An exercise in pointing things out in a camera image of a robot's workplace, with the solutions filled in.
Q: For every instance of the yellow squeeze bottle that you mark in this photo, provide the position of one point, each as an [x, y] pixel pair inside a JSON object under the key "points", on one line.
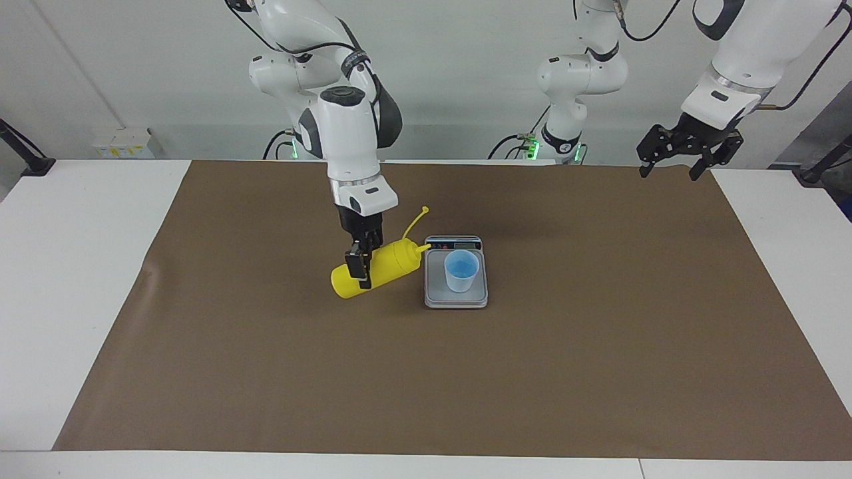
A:
{"points": [[393, 263]]}

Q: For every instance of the grey digital kitchen scale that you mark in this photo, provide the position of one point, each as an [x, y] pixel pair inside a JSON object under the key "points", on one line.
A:
{"points": [[459, 299]]}

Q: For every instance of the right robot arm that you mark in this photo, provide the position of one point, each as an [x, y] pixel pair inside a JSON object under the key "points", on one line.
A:
{"points": [[346, 133]]}

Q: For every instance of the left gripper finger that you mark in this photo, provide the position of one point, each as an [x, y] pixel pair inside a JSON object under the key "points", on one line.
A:
{"points": [[655, 148], [715, 156]]}

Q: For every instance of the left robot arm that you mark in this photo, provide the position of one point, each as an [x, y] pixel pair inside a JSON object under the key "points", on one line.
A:
{"points": [[579, 73]]}

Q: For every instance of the black stand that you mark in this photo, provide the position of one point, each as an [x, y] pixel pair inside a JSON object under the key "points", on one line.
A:
{"points": [[30, 159], [822, 166]]}

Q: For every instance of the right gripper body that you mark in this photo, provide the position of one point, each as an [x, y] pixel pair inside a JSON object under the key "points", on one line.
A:
{"points": [[356, 221]]}

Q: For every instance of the translucent blue plastic cup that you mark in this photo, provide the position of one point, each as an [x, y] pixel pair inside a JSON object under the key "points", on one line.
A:
{"points": [[461, 269]]}

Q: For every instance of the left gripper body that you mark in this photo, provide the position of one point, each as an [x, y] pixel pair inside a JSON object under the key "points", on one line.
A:
{"points": [[705, 133]]}

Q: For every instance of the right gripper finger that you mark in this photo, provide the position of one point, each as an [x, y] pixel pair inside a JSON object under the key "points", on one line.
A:
{"points": [[356, 265], [375, 239]]}

